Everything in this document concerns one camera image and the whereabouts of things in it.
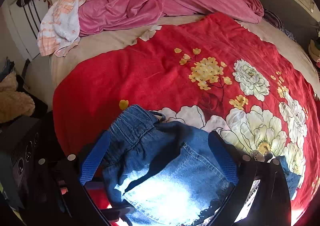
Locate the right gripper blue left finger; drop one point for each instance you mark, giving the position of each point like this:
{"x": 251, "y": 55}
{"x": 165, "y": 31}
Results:
{"x": 92, "y": 162}

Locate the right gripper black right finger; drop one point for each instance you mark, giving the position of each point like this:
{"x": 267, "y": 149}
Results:
{"x": 224, "y": 159}

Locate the blue denim lace-trimmed pants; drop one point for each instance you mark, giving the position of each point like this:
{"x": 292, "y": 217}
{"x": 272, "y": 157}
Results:
{"x": 159, "y": 165}

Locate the red floral blanket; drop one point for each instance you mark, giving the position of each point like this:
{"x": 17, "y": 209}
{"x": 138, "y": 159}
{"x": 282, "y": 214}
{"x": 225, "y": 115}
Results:
{"x": 211, "y": 62}

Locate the white pink checked cloth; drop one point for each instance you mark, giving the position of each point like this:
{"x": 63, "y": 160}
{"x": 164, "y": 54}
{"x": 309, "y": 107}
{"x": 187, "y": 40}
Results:
{"x": 60, "y": 28}

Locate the stack of folded clothes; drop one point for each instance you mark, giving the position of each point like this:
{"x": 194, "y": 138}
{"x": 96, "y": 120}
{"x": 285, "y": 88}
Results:
{"x": 314, "y": 49}

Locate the white door with bags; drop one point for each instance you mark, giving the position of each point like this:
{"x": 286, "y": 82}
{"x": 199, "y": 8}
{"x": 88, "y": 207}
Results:
{"x": 23, "y": 23}

